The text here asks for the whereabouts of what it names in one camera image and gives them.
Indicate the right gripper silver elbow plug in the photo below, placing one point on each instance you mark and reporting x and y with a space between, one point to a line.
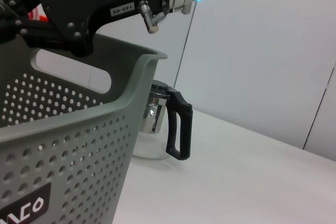
151 23

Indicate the grey perforated storage bin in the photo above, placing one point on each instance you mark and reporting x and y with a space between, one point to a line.
78 142

